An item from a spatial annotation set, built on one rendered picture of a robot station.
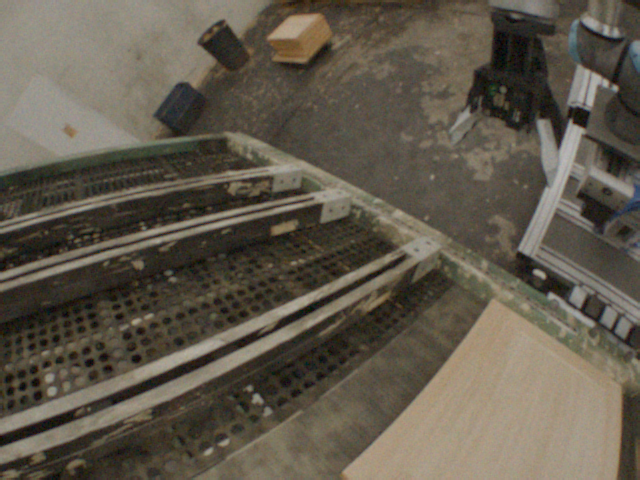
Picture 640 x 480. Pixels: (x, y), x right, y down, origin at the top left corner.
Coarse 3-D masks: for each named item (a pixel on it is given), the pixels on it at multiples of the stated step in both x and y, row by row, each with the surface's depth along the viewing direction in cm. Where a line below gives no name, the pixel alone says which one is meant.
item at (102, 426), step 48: (432, 240) 75; (336, 288) 53; (384, 288) 58; (240, 336) 40; (288, 336) 41; (144, 384) 30; (192, 384) 32; (240, 384) 38; (0, 432) 16; (48, 432) 20; (96, 432) 23; (144, 432) 28
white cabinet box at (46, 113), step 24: (24, 96) 172; (48, 96) 192; (72, 96) 246; (24, 120) 183; (48, 120) 203; (72, 120) 223; (96, 120) 242; (48, 144) 213; (72, 144) 234; (96, 144) 254; (120, 144) 275
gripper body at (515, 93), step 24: (504, 24) 19; (528, 24) 18; (552, 24) 18; (504, 48) 23; (528, 48) 20; (480, 72) 24; (504, 72) 23; (528, 72) 22; (504, 96) 25; (528, 96) 23; (504, 120) 26; (528, 120) 25
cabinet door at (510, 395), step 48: (480, 336) 54; (528, 336) 56; (432, 384) 43; (480, 384) 44; (528, 384) 44; (576, 384) 44; (384, 432) 35; (432, 432) 36; (480, 432) 36; (528, 432) 35; (576, 432) 34
